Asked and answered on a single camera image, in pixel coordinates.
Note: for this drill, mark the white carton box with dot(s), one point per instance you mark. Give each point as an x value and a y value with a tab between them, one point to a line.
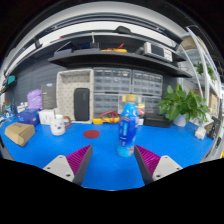
46	117

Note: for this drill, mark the black rectangular case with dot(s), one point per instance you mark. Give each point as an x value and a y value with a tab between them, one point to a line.
81	105

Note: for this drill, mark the white shelf rack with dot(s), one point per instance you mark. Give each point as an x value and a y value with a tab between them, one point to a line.
205	66

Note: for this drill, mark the black plastic case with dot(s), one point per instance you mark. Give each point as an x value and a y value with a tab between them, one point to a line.
157	120

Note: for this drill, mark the yellow multimeter with red leads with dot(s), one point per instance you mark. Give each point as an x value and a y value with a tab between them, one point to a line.
108	118

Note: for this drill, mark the blue carton box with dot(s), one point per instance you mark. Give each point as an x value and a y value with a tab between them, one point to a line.
28	117

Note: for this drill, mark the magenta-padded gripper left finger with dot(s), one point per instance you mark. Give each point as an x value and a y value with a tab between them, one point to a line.
58	166

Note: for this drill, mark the small teal object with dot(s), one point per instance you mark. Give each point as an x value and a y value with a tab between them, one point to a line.
11	80

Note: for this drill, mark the dark grey upright carton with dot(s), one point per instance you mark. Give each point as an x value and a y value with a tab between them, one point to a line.
48	96

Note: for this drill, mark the green potted plant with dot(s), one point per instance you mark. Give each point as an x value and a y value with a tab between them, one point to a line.
180	105

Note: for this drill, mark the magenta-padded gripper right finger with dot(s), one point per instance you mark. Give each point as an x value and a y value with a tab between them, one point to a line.
166	166

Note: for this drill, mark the flat round red coaster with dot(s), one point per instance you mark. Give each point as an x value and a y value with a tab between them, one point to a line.
91	134

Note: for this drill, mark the small white block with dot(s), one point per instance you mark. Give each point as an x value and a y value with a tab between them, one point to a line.
200	132

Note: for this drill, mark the beige dotted storage box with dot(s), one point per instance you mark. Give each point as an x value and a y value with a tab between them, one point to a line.
66	93

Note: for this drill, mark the thin metal spoon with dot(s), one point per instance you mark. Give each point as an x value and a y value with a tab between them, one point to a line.
54	114

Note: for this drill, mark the blue drink bottle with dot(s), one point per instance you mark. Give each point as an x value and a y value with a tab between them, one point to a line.
127	130

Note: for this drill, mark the brown cardboard box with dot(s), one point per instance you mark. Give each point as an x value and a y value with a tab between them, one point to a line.
19	133

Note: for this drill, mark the grey small-parts drawer cabinet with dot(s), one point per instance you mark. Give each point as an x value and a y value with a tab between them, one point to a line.
105	105
112	80
153	105
147	83

